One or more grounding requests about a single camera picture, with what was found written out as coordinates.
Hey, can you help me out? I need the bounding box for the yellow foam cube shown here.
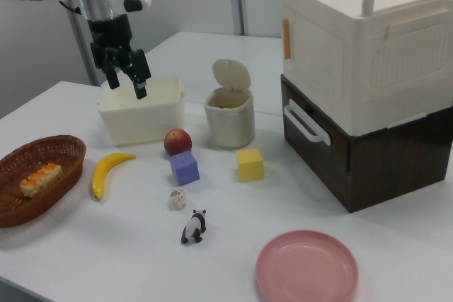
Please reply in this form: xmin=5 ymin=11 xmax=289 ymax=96
xmin=235 ymin=147 xmax=265 ymax=182

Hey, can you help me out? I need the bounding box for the brown wicker basket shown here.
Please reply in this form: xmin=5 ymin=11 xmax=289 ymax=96
xmin=0 ymin=134 xmax=87 ymax=228

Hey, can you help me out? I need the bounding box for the white paper ball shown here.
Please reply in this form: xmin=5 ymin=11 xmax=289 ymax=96
xmin=168 ymin=187 xmax=188 ymax=212

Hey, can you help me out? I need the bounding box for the cream storage box with handles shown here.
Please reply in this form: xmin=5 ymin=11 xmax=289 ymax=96
xmin=277 ymin=0 xmax=453 ymax=137

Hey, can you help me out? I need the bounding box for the purple foam cube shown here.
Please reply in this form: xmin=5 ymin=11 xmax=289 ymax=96
xmin=168 ymin=151 xmax=201 ymax=187

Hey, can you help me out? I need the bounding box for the pink plate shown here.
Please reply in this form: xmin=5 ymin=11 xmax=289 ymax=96
xmin=255 ymin=230 xmax=360 ymax=302

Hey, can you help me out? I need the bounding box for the panda figurine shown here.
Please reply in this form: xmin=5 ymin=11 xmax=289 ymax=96
xmin=180 ymin=209 xmax=208 ymax=245

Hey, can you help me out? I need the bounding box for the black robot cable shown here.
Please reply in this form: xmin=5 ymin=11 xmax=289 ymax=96
xmin=58 ymin=0 xmax=84 ymax=16

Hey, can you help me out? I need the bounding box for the red apple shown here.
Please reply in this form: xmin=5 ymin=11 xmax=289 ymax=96
xmin=164 ymin=128 xmax=193 ymax=157

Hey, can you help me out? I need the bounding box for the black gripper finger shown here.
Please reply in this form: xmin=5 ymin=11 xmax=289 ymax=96
xmin=101 ymin=50 xmax=122 ymax=90
xmin=121 ymin=48 xmax=153 ymax=100

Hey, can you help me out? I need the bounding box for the yellow banana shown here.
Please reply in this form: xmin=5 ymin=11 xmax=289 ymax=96
xmin=91 ymin=152 xmax=137 ymax=202

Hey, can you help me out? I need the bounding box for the cream trash can with lid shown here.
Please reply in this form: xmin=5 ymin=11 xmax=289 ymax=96
xmin=204 ymin=58 xmax=255 ymax=150

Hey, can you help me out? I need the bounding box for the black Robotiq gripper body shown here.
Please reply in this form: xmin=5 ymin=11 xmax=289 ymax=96
xmin=86 ymin=14 xmax=137 ymax=66

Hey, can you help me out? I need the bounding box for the bread with orange topping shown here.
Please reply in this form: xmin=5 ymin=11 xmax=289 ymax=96
xmin=19 ymin=163 xmax=63 ymax=199

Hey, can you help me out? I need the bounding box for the open cream plastic bin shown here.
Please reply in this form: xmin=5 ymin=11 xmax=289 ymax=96
xmin=97 ymin=75 xmax=188 ymax=146

